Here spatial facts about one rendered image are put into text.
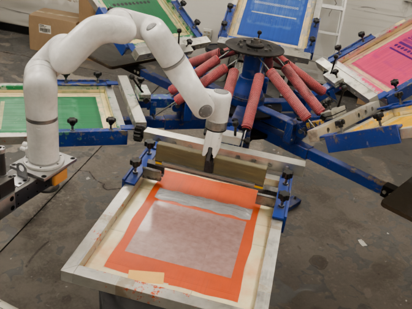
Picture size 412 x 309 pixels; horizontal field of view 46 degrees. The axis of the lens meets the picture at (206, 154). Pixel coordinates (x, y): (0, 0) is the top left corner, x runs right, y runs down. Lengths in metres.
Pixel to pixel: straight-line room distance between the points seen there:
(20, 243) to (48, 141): 1.62
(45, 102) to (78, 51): 0.18
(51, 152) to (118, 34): 0.43
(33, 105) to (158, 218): 0.56
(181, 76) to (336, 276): 1.96
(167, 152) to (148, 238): 0.34
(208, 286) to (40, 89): 0.75
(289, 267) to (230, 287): 1.64
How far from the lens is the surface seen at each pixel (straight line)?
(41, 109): 1.52
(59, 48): 1.48
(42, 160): 1.60
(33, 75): 1.49
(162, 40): 1.49
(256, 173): 1.73
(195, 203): 1.79
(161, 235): 1.63
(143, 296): 1.40
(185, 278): 1.49
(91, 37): 1.45
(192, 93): 1.52
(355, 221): 3.70
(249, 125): 2.19
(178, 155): 1.76
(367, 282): 3.20
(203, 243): 1.62
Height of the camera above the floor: 1.97
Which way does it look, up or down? 29 degrees down
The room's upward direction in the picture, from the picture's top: 8 degrees clockwise
